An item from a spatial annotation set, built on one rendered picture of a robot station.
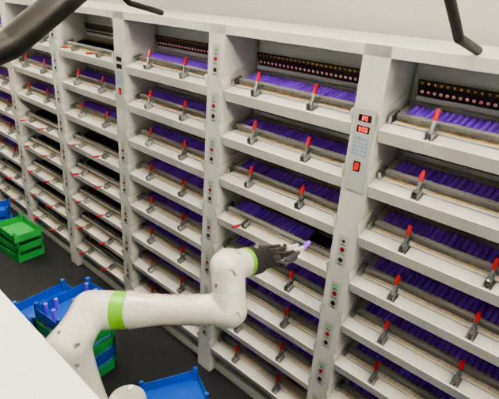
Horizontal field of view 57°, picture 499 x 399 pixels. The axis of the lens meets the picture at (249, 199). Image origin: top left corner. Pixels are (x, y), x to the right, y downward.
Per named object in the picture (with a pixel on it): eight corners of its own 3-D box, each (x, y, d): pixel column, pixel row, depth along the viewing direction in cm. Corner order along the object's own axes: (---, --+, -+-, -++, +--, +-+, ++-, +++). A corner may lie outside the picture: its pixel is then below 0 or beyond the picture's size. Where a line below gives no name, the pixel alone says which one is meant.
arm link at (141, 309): (121, 295, 134) (135, 286, 145) (123, 334, 134) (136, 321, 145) (244, 294, 130) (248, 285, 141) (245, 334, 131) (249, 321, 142)
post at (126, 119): (134, 311, 288) (123, 11, 218) (125, 304, 294) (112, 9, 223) (159, 298, 302) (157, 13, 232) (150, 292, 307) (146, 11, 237)
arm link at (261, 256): (232, 271, 146) (253, 284, 141) (239, 237, 143) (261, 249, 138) (245, 268, 151) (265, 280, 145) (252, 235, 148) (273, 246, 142)
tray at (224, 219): (327, 279, 175) (326, 262, 169) (218, 224, 211) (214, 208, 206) (356, 249, 186) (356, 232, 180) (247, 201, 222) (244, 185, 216)
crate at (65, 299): (59, 335, 206) (58, 321, 203) (35, 316, 217) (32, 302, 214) (113, 305, 229) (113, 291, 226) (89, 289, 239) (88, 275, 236)
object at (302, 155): (342, 188, 160) (341, 154, 151) (222, 145, 196) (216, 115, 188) (373, 160, 170) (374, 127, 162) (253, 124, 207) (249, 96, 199)
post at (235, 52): (209, 371, 246) (226, 24, 176) (197, 362, 251) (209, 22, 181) (234, 354, 260) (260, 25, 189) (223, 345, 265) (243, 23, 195)
